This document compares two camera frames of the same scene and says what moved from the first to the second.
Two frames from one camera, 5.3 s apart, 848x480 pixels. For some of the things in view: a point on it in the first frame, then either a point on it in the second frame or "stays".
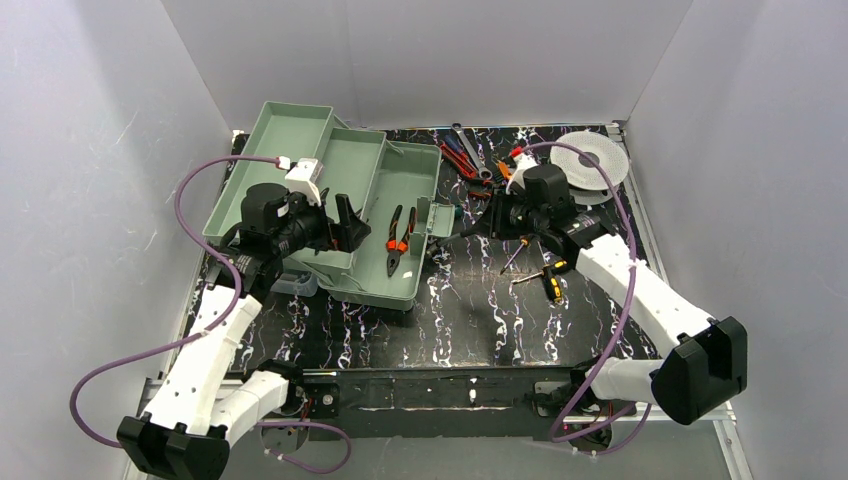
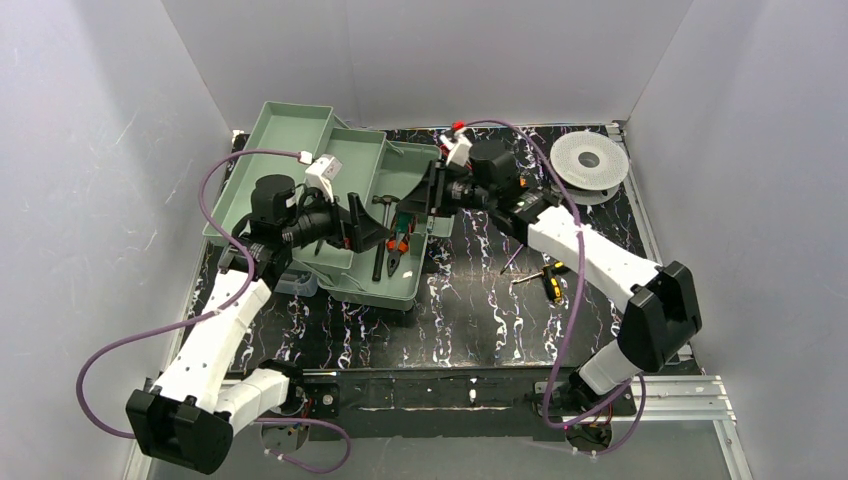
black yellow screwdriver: x=552 y=283 stays
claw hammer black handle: x=466 y=233 → x=380 y=249
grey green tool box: x=395 y=185 stays
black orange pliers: x=395 y=247 stays
